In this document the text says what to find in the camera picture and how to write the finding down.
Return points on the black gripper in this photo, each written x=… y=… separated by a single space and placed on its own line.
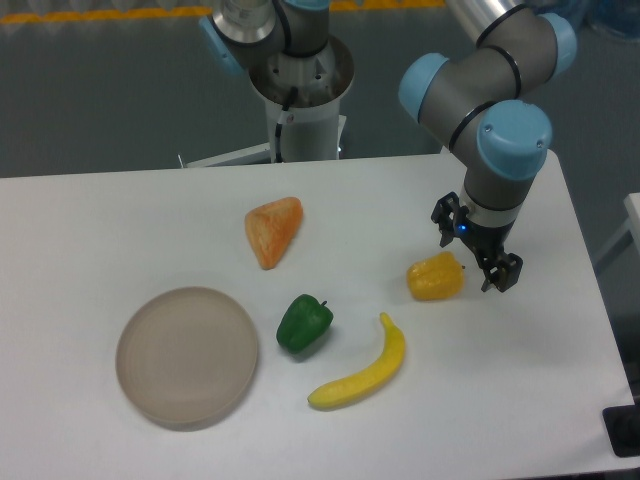
x=501 y=270

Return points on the yellow toy pepper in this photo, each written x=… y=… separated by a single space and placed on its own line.
x=436 y=278

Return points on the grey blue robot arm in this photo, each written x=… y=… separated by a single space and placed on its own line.
x=473 y=107

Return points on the green toy pepper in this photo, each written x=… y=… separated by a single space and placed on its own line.
x=304 y=322

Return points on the white furniture at right edge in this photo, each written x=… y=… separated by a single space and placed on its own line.
x=625 y=236

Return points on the yellow toy banana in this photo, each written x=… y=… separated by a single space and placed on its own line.
x=360 y=385

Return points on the orange toy fruit wedge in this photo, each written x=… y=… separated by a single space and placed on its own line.
x=271 y=227

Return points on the black object at table edge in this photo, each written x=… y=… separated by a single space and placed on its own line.
x=622 y=426

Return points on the blue plastic bag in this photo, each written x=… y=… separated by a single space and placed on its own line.
x=618 y=19

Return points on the beige round plate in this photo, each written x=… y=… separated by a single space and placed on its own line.
x=186 y=359

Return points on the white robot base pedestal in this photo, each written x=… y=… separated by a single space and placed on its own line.
x=302 y=99

